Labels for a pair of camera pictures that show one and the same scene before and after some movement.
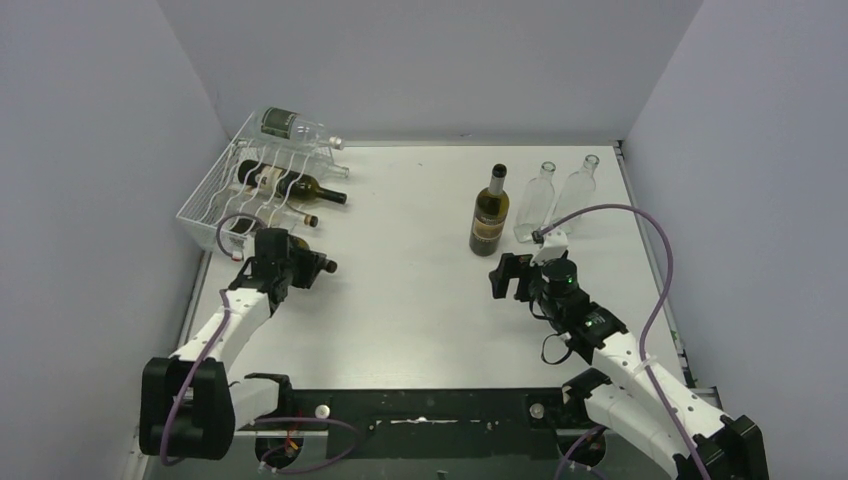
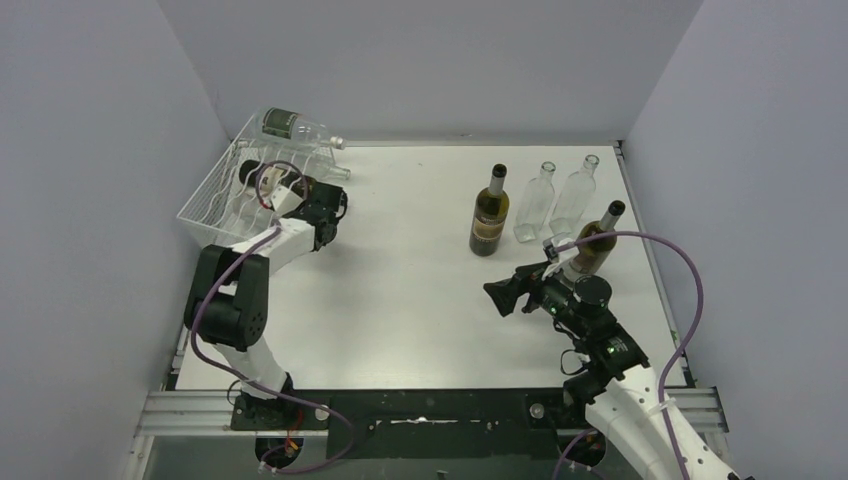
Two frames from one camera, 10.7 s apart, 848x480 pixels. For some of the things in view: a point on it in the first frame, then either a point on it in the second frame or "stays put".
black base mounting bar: (517, 423) stays put
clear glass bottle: (536, 204) stays put
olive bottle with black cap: (300, 244) to (587, 257)
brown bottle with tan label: (490, 214) stays put
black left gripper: (307, 266) to (329, 201)
